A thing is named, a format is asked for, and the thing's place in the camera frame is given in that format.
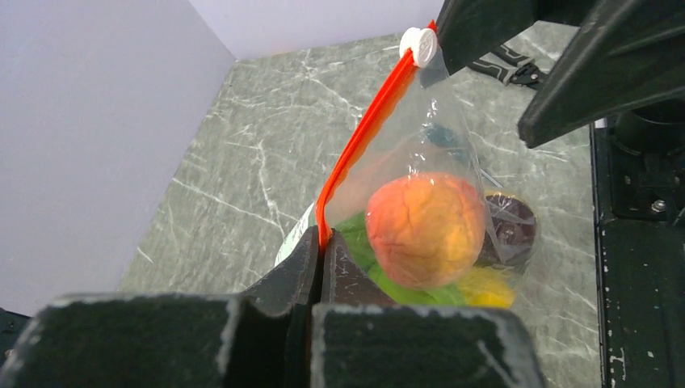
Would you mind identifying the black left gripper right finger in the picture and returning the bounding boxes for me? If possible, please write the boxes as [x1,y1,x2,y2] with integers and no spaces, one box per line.
[320,231,395,306]

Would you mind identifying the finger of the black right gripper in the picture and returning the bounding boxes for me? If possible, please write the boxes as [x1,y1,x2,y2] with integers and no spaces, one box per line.
[518,1,684,148]
[436,0,538,75]

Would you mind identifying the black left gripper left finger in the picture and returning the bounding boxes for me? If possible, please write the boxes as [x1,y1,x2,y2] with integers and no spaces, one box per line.
[243,226,319,316]

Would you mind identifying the light green bitter gourd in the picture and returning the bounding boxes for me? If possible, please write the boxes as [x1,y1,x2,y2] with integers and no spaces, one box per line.
[334,211,467,307]

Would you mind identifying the orange red peach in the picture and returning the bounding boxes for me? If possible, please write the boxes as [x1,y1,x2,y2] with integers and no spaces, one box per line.
[365,172,486,289]

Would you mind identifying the clear zip bag orange zipper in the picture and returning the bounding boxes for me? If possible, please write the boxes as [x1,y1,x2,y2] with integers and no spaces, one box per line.
[275,23,539,309]

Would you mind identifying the dark red plum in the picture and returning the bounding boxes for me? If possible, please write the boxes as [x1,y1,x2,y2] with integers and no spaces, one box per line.
[477,190,539,272]

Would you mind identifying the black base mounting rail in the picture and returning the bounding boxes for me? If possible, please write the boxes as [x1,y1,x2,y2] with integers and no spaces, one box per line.
[590,98,684,387]

